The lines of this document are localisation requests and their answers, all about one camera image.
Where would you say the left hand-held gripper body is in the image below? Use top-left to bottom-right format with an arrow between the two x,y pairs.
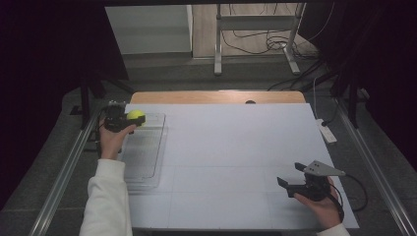
103,100 -> 136,134

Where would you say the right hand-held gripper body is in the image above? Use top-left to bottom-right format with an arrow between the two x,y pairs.
286,159 -> 347,203

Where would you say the yellow-green tennis ball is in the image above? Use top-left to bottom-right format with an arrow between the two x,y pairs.
126,108 -> 147,122

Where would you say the clear plastic container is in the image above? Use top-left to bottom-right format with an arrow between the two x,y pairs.
119,112 -> 169,194

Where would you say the person's left hand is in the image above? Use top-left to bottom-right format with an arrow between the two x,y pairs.
98,117 -> 138,161

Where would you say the person's right hand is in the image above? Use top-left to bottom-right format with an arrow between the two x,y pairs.
293,176 -> 344,230

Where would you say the black stand leg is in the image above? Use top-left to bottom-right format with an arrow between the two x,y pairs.
69,70 -> 136,130
328,63 -> 372,130

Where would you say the white power strip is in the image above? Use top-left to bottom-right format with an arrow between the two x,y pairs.
316,118 -> 338,145

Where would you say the white board table cover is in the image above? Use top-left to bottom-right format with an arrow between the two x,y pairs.
118,102 -> 360,230

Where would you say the wooden table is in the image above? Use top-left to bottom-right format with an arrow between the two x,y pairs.
130,90 -> 307,105

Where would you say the dark curtain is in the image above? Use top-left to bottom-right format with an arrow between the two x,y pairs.
0,0 -> 130,210
298,0 -> 417,165

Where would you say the white cabinet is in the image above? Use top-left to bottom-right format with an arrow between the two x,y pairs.
104,4 -> 194,56

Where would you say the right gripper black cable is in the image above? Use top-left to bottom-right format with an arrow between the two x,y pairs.
328,174 -> 369,223

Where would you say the black plug with cable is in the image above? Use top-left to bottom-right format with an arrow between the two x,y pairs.
321,97 -> 340,128

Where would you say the grey metal floor rail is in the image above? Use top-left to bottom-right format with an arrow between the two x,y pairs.
29,109 -> 101,236
334,97 -> 417,236

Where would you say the white cable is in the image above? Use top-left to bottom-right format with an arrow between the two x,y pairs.
312,76 -> 321,121

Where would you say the tangle of black floor cables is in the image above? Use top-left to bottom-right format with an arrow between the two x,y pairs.
220,3 -> 335,62

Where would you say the grey metal stand frame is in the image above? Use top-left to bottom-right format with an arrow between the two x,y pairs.
213,3 -> 307,77

